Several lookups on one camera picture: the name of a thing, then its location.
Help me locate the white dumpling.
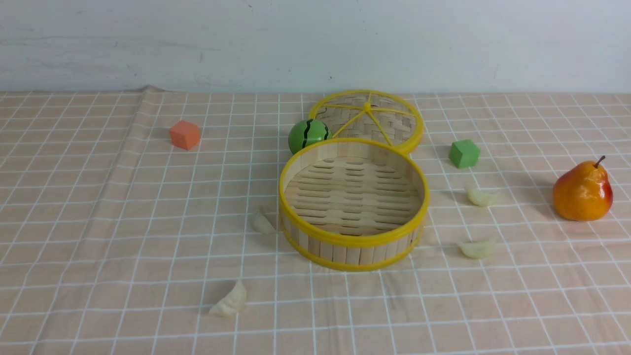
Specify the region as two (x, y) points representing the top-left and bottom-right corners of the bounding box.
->
(465, 185), (499, 208)
(249, 207), (278, 236)
(456, 237), (497, 260)
(208, 280), (247, 318)

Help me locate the bamboo steamer tray yellow rim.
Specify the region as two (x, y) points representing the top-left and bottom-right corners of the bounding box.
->
(278, 139), (430, 272)

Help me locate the bamboo steamer lid yellow rim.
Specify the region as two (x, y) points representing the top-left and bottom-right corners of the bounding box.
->
(308, 89), (424, 154)

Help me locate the green watermelon toy ball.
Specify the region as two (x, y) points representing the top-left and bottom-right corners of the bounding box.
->
(288, 119), (331, 154)

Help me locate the orange foam cube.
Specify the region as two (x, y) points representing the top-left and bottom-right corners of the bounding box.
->
(169, 120), (201, 151)

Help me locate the green foam cube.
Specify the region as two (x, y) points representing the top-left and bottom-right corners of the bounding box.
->
(448, 139), (481, 169)

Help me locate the orange yellow toy pear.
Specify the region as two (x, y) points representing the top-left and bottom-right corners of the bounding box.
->
(552, 155), (613, 221)

